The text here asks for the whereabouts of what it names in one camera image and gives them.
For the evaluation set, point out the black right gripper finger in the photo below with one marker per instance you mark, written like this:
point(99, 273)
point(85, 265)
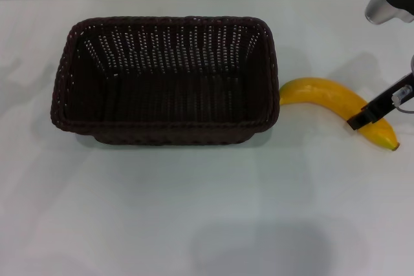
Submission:
point(375, 108)

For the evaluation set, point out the yellow banana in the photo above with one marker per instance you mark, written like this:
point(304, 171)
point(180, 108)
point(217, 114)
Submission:
point(323, 93)

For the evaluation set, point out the dark brown woven basket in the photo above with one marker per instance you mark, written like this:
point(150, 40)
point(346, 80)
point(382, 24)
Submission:
point(168, 101)

